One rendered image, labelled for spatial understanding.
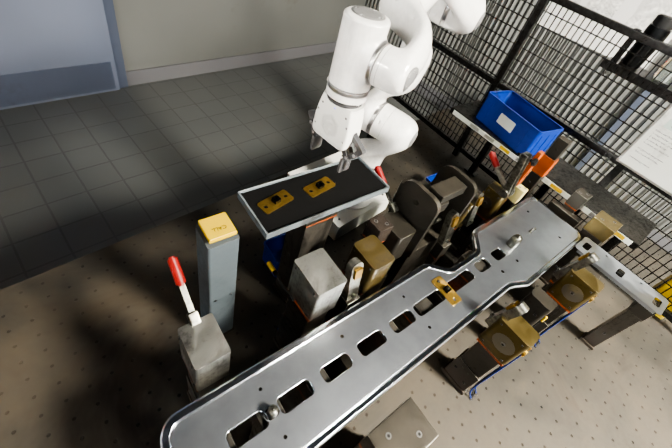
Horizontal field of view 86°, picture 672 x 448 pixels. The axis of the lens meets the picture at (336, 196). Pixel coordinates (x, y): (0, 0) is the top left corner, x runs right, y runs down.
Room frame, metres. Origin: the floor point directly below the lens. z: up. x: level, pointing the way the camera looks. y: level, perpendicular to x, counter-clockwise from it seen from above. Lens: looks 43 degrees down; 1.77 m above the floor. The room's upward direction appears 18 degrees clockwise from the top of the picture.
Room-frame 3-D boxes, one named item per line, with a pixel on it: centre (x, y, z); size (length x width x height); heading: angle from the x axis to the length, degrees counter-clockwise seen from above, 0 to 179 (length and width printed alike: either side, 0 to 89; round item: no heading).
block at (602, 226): (1.08, -0.94, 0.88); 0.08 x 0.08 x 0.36; 49
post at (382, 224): (0.67, -0.14, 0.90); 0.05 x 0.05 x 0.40; 49
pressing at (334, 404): (0.59, -0.35, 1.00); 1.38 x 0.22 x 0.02; 139
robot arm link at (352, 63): (0.66, 0.04, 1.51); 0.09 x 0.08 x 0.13; 69
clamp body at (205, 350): (0.28, 0.16, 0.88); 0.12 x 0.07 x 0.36; 49
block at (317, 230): (0.65, 0.04, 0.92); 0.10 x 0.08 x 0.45; 139
